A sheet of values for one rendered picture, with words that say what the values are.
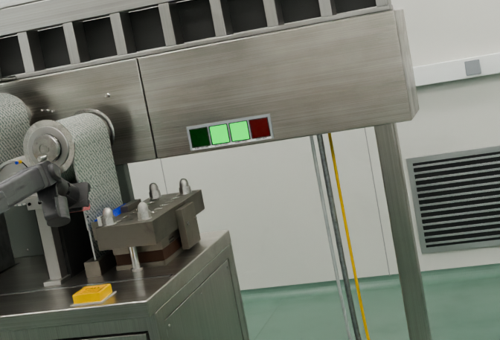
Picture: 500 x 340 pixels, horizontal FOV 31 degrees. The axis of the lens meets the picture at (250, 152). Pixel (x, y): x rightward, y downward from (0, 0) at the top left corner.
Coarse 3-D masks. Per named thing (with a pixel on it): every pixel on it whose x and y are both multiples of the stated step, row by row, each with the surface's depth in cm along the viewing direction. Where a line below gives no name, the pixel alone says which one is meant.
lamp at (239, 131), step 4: (232, 124) 255; (236, 124) 255; (240, 124) 255; (244, 124) 254; (232, 128) 255; (236, 128) 255; (240, 128) 255; (244, 128) 255; (232, 132) 256; (236, 132) 255; (240, 132) 255; (244, 132) 255; (248, 132) 254; (232, 136) 256; (236, 136) 256; (240, 136) 255; (244, 136) 255; (248, 136) 255; (232, 140) 256; (236, 140) 256
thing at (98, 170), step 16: (80, 160) 238; (96, 160) 247; (112, 160) 257; (80, 176) 237; (96, 176) 245; (112, 176) 255; (96, 192) 244; (112, 192) 254; (96, 208) 243; (112, 208) 252
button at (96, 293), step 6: (84, 288) 215; (90, 288) 214; (96, 288) 213; (102, 288) 212; (108, 288) 213; (78, 294) 210; (84, 294) 210; (90, 294) 209; (96, 294) 209; (102, 294) 210; (108, 294) 213; (78, 300) 210; (84, 300) 210; (90, 300) 209; (96, 300) 209
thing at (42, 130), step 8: (40, 128) 234; (48, 128) 234; (32, 136) 235; (56, 136) 234; (64, 136) 233; (32, 144) 236; (64, 144) 233; (32, 152) 236; (64, 152) 234; (32, 160) 237; (64, 160) 234
